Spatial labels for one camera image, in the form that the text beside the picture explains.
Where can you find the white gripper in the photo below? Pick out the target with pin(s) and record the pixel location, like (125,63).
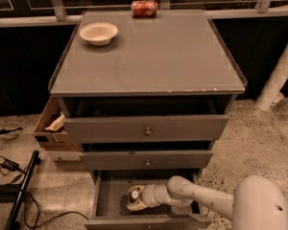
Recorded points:
(148,196)

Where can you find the clear plastic water bottle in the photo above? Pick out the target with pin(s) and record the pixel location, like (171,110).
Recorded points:
(134,196)

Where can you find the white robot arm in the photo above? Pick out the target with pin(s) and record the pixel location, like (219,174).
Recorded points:
(256,204)

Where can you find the grey bottom drawer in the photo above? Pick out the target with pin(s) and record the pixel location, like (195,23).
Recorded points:
(110,210)

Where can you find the grey drawer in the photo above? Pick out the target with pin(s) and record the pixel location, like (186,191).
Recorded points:
(146,156)
(110,210)
(145,128)

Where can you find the grey middle drawer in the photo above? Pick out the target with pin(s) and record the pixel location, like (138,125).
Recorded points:
(146,156)

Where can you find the grey drawer cabinet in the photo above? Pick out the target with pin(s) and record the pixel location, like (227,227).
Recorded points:
(173,64)

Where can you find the grey top drawer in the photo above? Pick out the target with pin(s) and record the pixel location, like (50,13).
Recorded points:
(145,128)

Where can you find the crumpled paper in box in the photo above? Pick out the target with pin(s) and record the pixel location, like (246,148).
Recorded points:
(56,125)

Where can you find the brown cardboard box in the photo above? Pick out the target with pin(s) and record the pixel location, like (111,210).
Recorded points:
(58,145)

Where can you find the black stand pole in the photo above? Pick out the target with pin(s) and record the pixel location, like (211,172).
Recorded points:
(21,190)

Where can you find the black power adapter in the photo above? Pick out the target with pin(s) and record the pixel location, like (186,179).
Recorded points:
(9,165)

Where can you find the white paper bowl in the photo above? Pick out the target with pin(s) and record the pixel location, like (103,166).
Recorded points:
(99,34)

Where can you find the orange soda can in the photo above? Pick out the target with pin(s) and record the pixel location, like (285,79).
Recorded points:
(144,8)

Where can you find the white pipe column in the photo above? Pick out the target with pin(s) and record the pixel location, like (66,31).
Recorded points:
(270,93)

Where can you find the metal window railing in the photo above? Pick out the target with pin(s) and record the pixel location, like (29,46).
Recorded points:
(86,10)

